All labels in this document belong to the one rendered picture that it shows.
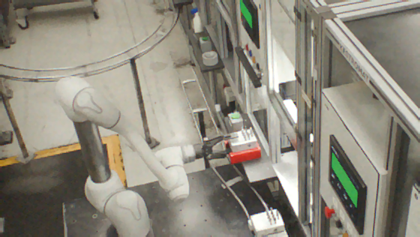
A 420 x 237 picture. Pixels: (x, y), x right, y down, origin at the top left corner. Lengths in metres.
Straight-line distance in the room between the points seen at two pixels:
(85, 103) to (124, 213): 0.61
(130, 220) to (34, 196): 1.70
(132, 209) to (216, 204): 0.50
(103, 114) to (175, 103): 2.54
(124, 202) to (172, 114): 2.15
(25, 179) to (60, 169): 0.24
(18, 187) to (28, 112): 0.95
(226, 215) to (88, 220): 0.71
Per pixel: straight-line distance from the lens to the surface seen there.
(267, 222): 2.67
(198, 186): 3.22
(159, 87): 5.25
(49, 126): 5.08
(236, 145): 2.93
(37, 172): 4.64
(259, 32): 2.60
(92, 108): 2.49
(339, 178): 1.89
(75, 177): 4.50
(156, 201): 3.19
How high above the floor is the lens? 2.89
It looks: 37 degrees down
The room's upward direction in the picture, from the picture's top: 4 degrees counter-clockwise
